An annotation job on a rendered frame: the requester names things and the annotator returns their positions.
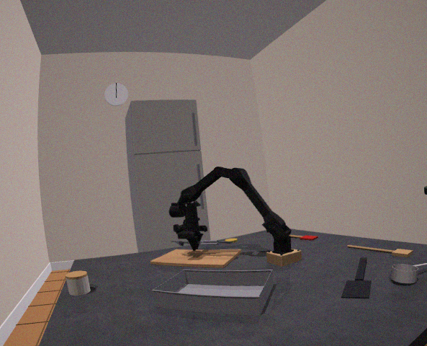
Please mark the grey saucepan with long handle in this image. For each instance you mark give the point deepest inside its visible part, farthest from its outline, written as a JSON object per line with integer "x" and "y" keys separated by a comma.
{"x": 405, "y": 273}

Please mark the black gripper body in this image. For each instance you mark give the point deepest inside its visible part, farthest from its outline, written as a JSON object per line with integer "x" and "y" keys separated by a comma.
{"x": 192, "y": 228}

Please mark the wooden spatula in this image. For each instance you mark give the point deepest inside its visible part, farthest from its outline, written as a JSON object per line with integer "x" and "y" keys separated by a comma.
{"x": 397, "y": 252}

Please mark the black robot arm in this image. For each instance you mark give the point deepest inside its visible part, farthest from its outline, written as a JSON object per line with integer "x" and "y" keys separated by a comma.
{"x": 273, "y": 223}

